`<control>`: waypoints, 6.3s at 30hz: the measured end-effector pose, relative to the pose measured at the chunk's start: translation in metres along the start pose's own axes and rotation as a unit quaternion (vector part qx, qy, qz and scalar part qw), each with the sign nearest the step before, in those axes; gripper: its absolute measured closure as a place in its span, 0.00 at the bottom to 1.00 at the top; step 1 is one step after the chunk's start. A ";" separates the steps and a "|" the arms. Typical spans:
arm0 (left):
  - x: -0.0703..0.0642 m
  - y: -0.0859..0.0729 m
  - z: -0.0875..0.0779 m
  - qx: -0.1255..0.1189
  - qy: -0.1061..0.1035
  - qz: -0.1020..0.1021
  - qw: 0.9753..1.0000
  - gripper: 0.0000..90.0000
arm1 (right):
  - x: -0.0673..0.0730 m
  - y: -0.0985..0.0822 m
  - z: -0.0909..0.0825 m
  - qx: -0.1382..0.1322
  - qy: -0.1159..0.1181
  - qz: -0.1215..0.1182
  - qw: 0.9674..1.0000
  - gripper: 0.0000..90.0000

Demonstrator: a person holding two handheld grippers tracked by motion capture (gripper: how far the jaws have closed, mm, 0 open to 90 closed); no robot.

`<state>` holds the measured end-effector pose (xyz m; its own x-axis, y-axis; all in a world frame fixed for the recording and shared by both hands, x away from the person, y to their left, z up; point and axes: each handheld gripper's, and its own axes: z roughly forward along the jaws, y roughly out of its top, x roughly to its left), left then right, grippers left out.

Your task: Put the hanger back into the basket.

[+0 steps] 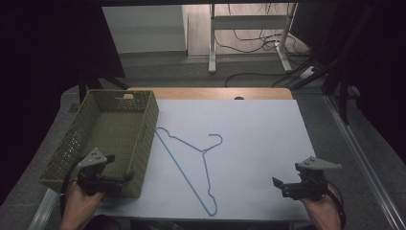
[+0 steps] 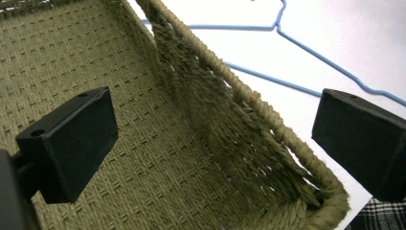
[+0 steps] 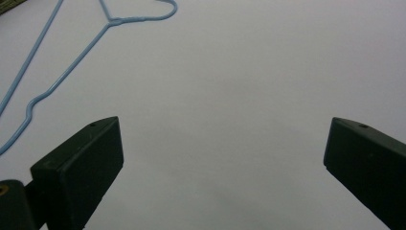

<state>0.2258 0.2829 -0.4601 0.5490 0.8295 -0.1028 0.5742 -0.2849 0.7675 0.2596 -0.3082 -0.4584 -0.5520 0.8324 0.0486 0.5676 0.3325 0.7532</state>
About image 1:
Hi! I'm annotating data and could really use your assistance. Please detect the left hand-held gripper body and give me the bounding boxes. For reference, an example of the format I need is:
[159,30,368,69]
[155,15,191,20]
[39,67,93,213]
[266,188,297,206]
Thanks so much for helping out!
[76,148,126,196]

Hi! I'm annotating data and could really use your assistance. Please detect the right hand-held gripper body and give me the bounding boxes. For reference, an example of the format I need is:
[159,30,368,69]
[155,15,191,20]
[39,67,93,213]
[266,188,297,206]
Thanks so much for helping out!
[281,155,343,202]

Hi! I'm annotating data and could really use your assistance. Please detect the green plastic basket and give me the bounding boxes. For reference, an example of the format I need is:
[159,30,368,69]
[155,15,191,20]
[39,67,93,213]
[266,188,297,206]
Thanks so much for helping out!
[38,88,160,198]

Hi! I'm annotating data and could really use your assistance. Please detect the blue wire hanger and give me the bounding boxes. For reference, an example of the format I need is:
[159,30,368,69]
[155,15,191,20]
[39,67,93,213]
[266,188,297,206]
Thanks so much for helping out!
[154,126,224,218]

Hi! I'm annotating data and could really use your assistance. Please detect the person's left hand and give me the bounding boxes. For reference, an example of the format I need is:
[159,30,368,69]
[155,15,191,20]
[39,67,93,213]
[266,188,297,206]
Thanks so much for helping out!
[59,181,105,230]

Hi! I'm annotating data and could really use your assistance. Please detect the person's right hand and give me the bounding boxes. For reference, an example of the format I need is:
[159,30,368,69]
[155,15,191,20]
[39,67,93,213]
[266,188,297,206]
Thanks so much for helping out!
[300,184,343,230]

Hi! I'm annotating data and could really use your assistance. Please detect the white table mat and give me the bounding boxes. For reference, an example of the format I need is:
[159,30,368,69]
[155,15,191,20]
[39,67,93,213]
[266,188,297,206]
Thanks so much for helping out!
[95,99,317,222]

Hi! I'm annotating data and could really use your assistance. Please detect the black tripod stand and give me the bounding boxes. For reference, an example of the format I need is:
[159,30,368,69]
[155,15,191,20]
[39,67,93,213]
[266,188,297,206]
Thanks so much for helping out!
[288,6,377,127]

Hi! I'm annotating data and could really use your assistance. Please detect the white power strip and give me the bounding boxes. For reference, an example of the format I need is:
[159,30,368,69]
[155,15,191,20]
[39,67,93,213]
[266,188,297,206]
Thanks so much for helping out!
[299,64,318,81]

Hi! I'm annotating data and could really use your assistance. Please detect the white cabinet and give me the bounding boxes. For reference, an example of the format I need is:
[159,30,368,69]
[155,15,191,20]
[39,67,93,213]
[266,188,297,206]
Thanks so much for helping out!
[101,4,190,55]

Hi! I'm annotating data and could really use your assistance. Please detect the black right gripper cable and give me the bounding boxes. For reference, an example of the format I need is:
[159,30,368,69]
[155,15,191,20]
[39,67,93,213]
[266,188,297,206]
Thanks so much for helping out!
[325,180,348,230]

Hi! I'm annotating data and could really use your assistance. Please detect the metal floor rail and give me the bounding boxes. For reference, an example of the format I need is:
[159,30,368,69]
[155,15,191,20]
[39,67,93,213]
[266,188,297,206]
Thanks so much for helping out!
[323,94,406,230]

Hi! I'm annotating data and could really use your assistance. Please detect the metal table edge rail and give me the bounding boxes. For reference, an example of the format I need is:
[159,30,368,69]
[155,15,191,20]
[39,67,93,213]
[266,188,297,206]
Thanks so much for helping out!
[28,187,61,230]

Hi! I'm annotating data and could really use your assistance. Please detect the black floor cables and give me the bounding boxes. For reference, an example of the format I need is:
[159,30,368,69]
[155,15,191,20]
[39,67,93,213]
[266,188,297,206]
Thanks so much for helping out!
[213,3,320,89]

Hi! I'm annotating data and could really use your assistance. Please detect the white metal desk frame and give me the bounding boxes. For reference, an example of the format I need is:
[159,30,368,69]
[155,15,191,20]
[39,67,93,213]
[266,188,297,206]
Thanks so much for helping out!
[208,3,299,75]

